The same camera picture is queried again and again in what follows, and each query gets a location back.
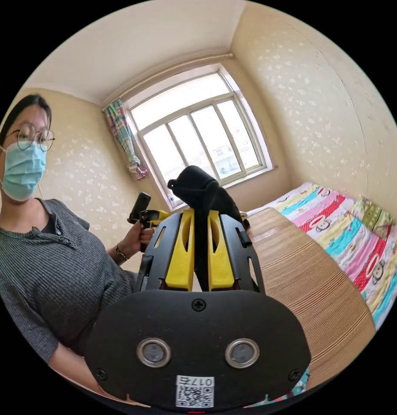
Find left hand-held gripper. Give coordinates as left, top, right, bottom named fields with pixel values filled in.
left=127, top=209, right=170, bottom=253

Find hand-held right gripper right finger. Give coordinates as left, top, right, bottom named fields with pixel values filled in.
left=207, top=210, right=236, bottom=292

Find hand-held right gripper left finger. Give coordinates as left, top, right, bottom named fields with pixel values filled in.
left=165, top=208, right=196, bottom=291

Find black pants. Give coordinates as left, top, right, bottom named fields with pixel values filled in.
left=167, top=165, right=248, bottom=292

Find person's left forearm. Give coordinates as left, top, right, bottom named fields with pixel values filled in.
left=106, top=241, right=131, bottom=267

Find person's right forearm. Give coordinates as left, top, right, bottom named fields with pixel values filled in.
left=48, top=343, right=150, bottom=408

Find person's left hand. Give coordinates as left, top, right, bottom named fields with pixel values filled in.
left=120, top=223, right=156, bottom=257

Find bed with mat and quilt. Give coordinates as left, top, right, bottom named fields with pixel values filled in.
left=243, top=181, right=397, bottom=391

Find white framed window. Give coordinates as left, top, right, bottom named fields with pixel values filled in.
left=120, top=63, right=278, bottom=211

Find checked pastel curtain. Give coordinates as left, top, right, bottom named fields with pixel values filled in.
left=103, top=99, right=149, bottom=182

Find person's body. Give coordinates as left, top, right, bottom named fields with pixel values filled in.
left=0, top=94, right=141, bottom=364

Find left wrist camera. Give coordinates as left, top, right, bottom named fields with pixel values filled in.
left=127, top=191, right=152, bottom=224

